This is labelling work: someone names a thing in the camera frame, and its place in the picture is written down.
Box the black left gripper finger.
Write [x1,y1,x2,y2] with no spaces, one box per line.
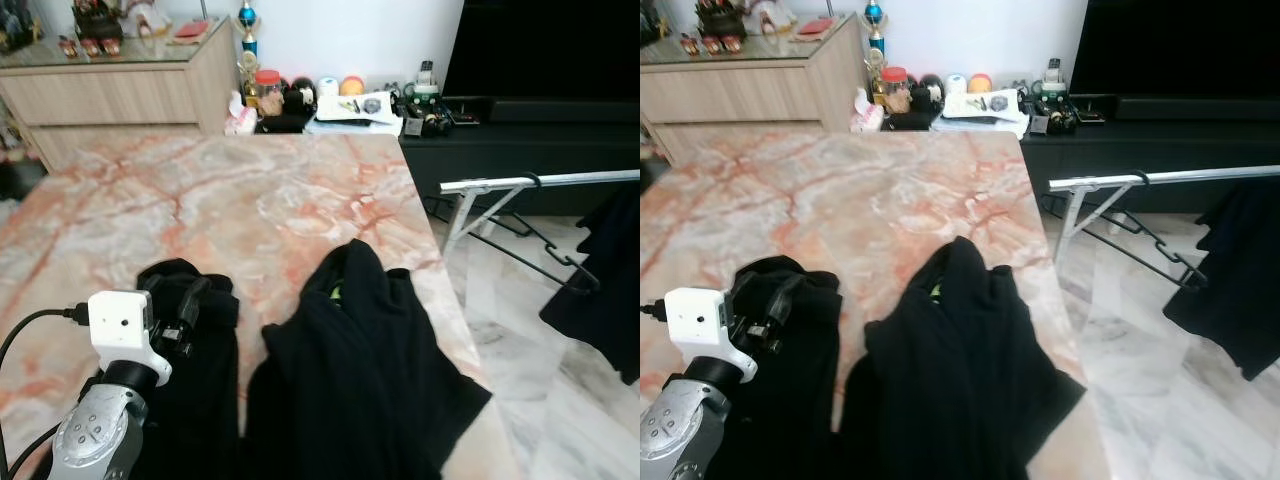
[182,277,214,331]
[770,272,806,327]

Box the marble top folding table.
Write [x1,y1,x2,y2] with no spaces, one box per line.
[0,132,493,480]
[640,130,1089,480]

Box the white tissue pack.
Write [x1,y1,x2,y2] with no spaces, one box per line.
[850,88,886,134]
[224,90,260,136]

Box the light wooden cabinet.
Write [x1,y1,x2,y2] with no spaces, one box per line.
[640,15,869,166]
[0,18,243,173]

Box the red lidded jar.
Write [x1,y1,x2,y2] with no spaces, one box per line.
[254,69,285,117]
[880,66,911,114]

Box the stack of white papers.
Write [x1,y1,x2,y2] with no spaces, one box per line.
[303,90,404,137]
[930,88,1031,136]

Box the silver metal clothes rack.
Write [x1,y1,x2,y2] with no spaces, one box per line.
[1048,165,1280,263]
[440,169,640,263]

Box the white and pink doll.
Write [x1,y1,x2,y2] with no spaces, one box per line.
[750,0,796,35]
[125,0,173,38]

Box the dark ornament basket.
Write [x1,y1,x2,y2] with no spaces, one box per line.
[72,0,126,41]
[697,0,749,39]

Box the blue trophy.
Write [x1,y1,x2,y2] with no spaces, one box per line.
[864,0,887,56]
[238,0,259,59]

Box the black TV cabinet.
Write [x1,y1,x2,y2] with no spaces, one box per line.
[255,100,640,217]
[885,98,1280,214]

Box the black television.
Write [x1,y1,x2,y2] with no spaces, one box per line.
[443,0,640,101]
[1070,0,1280,98]

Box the black soundbar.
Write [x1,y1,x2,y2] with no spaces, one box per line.
[1110,95,1280,121]

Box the black wire hanger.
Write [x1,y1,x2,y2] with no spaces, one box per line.
[425,172,601,294]
[1040,170,1209,293]

